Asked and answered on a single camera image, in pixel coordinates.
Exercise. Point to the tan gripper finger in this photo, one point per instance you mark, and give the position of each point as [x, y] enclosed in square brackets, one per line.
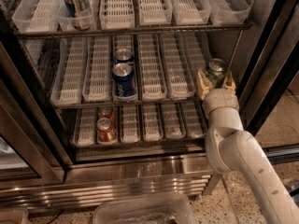
[229, 82]
[204, 86]

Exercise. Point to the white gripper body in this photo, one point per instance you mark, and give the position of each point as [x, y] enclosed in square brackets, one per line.
[220, 99]

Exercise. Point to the green soda can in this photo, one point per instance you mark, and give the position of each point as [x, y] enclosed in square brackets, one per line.
[216, 71]

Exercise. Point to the rear blue pepsi can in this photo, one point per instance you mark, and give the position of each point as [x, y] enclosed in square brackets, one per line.
[123, 56]

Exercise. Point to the blue pepsi can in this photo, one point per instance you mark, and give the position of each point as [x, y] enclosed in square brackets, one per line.
[123, 56]
[123, 76]

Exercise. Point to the clear plastic bin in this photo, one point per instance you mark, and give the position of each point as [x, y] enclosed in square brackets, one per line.
[168, 208]

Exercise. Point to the stainless steel fridge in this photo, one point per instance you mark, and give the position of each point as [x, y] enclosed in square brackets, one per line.
[54, 78]

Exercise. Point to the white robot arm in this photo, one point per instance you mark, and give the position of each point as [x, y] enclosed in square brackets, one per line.
[230, 148]

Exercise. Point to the fridge glass door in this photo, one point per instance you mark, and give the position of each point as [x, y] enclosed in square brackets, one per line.
[266, 59]

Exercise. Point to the rear red soda can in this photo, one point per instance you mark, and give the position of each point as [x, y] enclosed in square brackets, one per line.
[107, 112]

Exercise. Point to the front blue pepsi can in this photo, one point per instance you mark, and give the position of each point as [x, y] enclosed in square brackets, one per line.
[123, 76]

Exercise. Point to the clear container corner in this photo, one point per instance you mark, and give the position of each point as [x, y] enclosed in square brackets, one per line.
[14, 216]

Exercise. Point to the red soda can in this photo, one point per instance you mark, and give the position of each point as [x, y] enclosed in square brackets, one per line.
[107, 112]
[105, 130]

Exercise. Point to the front red soda can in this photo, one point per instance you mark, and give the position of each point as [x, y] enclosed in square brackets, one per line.
[105, 130]

